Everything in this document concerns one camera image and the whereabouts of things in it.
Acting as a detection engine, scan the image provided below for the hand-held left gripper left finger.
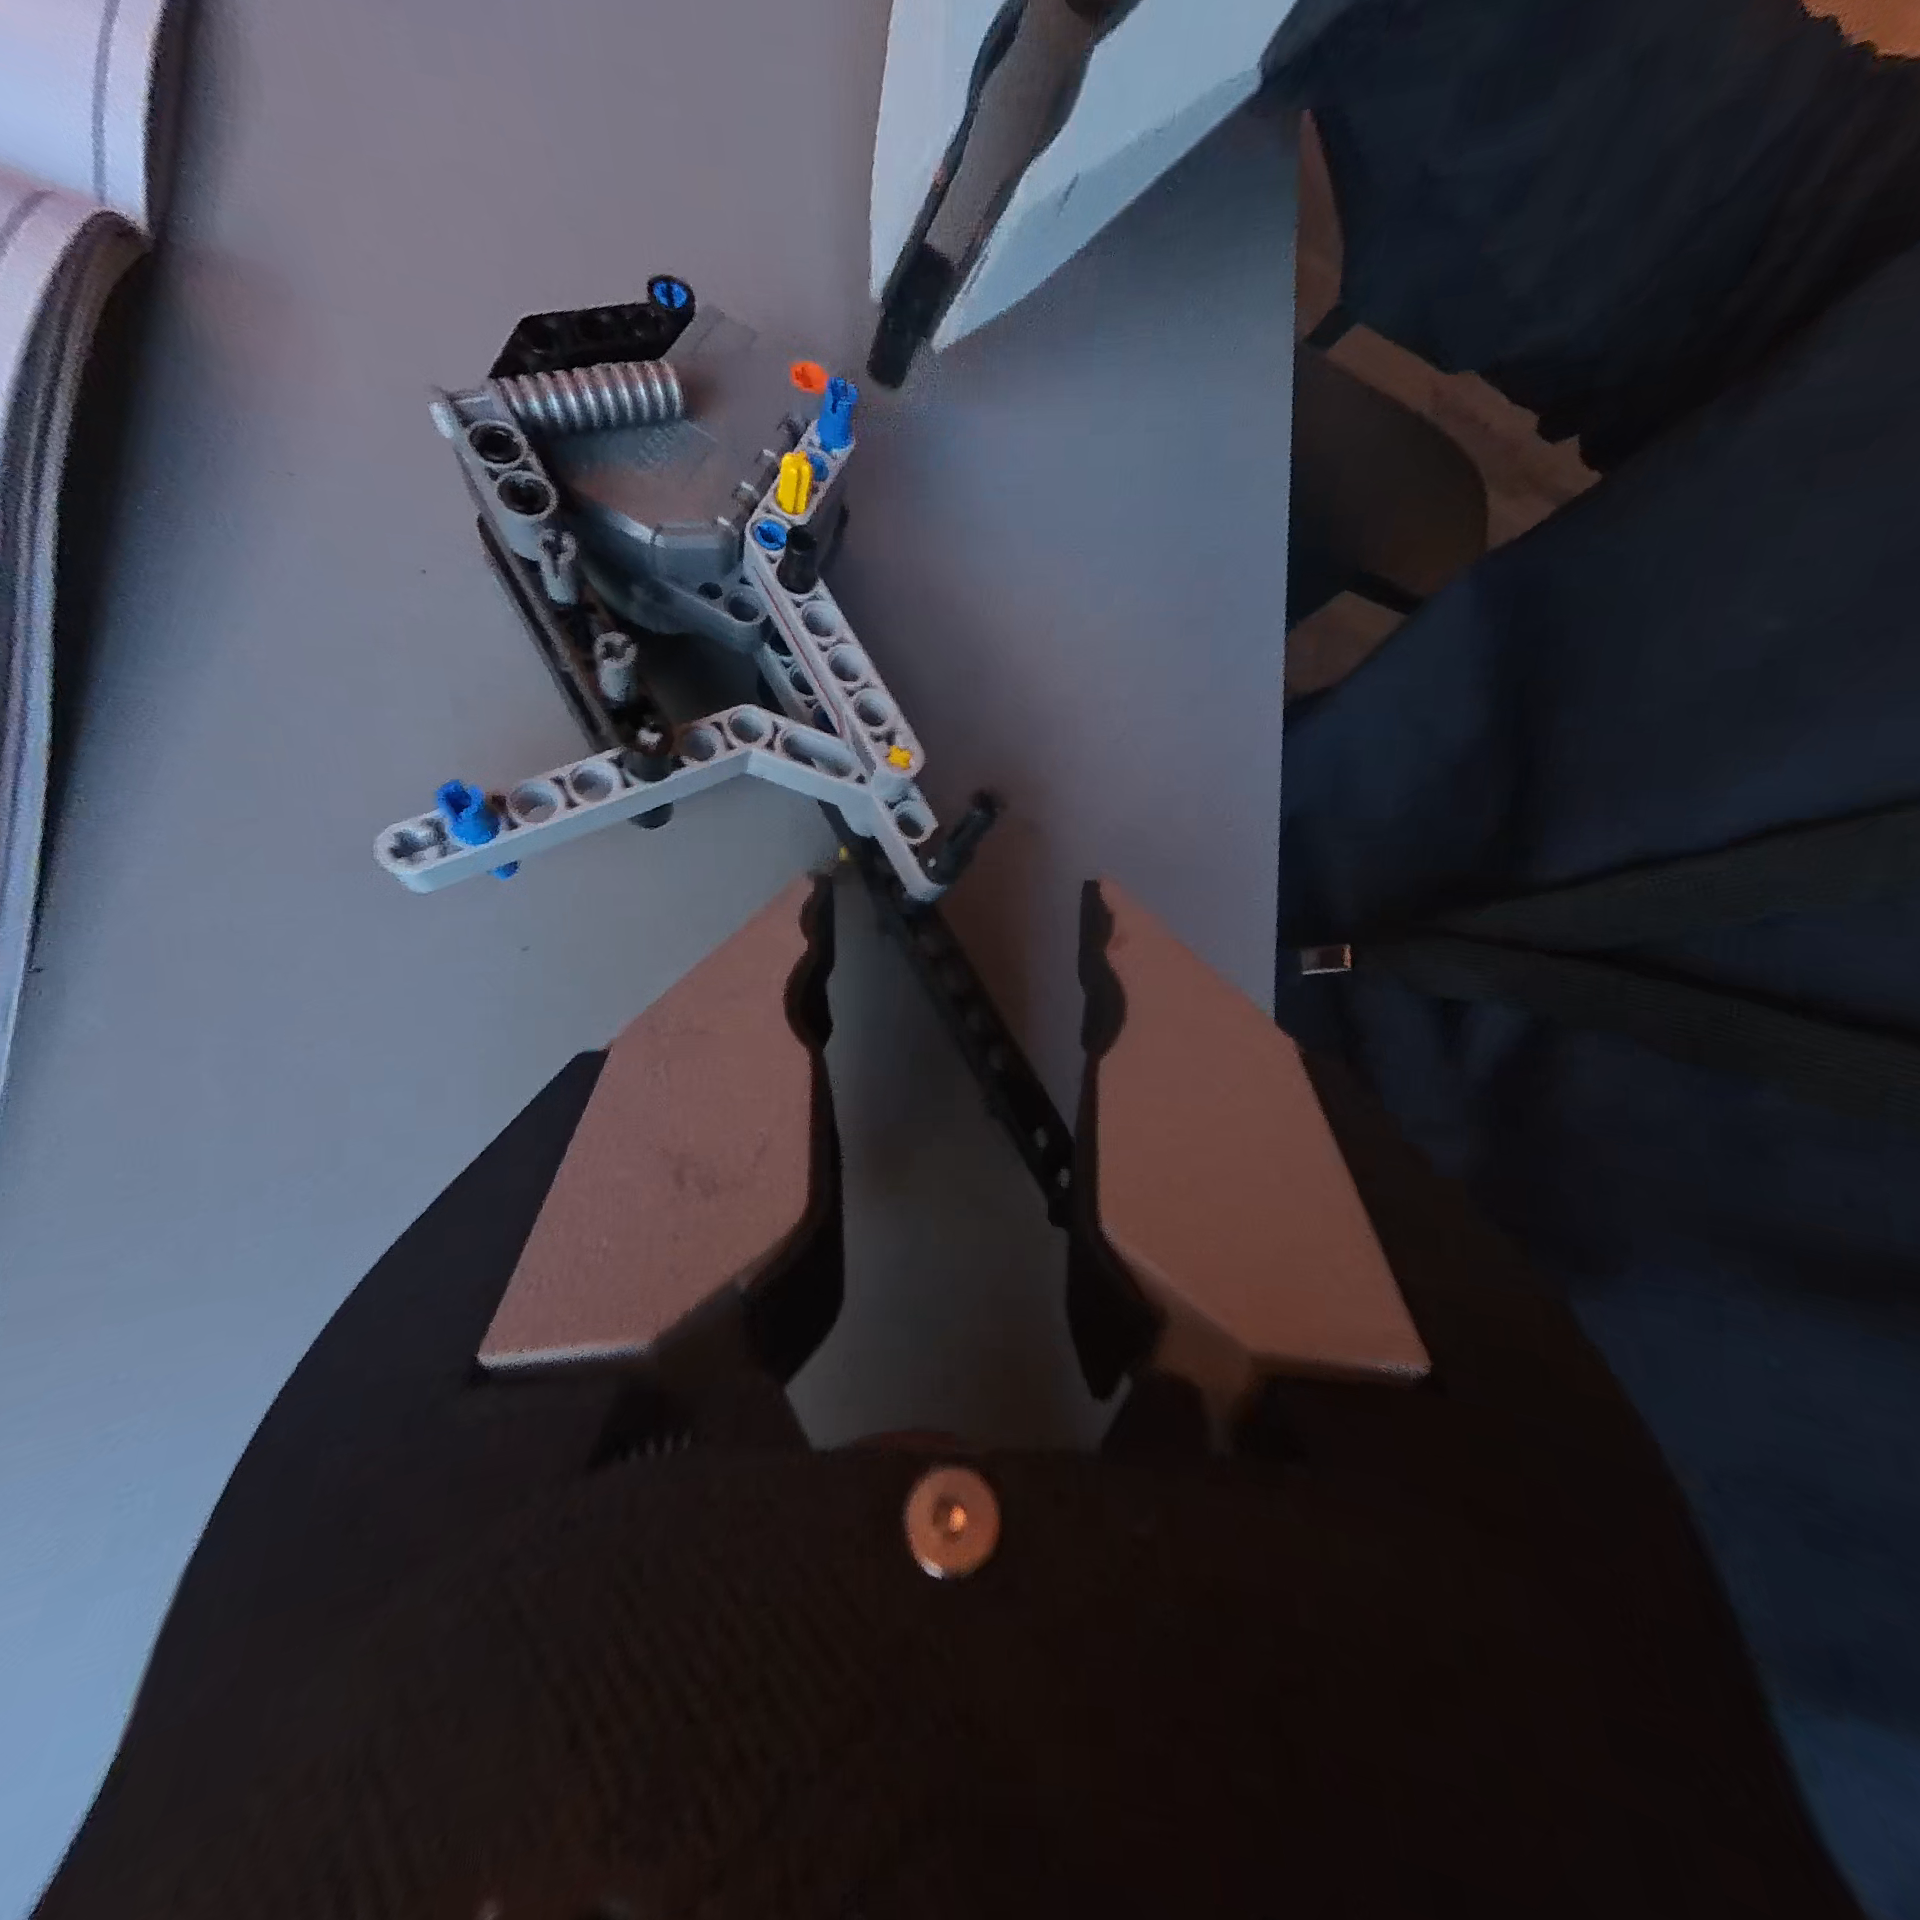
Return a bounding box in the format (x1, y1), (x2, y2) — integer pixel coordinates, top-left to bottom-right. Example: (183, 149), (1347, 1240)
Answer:
(477, 877), (845, 1463)

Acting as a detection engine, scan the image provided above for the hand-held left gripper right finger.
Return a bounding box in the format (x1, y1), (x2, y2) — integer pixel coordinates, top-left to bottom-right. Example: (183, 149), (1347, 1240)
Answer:
(1065, 880), (1431, 1453)

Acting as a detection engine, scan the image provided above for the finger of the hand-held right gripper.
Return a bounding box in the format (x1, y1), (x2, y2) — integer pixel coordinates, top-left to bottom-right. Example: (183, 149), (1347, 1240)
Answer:
(868, 0), (1041, 389)
(918, 0), (1323, 358)

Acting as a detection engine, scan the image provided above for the grey and black lego assembly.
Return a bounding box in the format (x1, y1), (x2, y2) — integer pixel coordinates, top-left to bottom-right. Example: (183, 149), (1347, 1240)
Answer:
(374, 275), (1079, 1226)

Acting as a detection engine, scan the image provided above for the lego instruction booklet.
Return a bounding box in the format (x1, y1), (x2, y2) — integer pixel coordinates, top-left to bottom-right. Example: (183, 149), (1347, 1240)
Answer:
(0, 0), (197, 1084)

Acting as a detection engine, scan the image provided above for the black strap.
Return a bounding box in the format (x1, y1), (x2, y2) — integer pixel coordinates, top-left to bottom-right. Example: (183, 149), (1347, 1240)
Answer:
(1298, 862), (1920, 1084)

